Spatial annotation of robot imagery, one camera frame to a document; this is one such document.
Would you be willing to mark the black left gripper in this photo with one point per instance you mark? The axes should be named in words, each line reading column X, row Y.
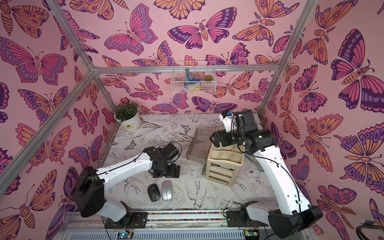
column 173, row 174

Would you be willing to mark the cream drawer organizer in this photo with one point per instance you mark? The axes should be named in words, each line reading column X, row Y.
column 224, row 164

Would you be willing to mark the green potted plant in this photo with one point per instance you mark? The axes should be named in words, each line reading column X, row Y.
column 126, row 111

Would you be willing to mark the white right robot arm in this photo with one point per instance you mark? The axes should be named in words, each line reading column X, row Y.
column 295, row 212

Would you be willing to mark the white plant pot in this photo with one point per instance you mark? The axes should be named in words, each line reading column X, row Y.
column 132, row 124

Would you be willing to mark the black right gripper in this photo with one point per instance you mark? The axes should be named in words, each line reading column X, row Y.
column 217, row 139

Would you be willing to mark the black computer mouse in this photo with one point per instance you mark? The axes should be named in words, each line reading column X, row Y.
column 154, row 193

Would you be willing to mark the grey translucent drawer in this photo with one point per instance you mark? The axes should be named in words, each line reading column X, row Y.
column 199, row 147

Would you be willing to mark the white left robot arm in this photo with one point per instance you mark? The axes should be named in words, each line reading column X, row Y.
column 91, row 190

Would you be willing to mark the blue toy in basket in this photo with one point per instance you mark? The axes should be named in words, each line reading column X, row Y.
column 190, row 81

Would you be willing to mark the white wire basket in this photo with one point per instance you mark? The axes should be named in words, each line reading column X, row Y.
column 203, row 70

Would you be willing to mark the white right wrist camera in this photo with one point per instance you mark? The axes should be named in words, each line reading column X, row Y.
column 227, row 118

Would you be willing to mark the silver computer mouse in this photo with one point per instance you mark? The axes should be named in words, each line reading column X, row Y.
column 167, row 192

